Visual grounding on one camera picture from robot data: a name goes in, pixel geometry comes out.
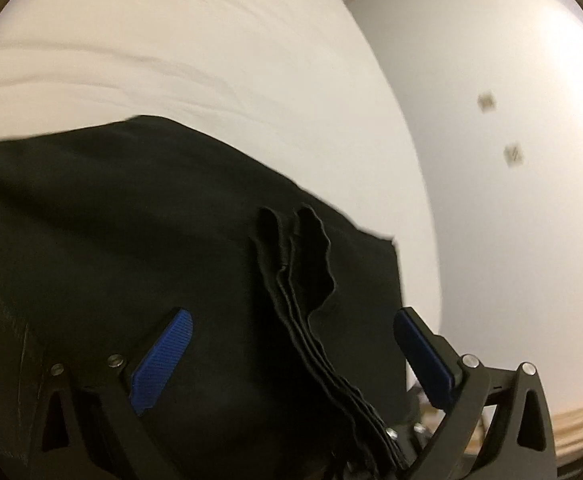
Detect wall socket plate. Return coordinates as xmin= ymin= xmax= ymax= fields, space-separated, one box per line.
xmin=477 ymin=92 xmax=497 ymax=113
xmin=503 ymin=143 xmax=525 ymax=167

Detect black pants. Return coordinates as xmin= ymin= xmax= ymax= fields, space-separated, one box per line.
xmin=0 ymin=116 xmax=407 ymax=479

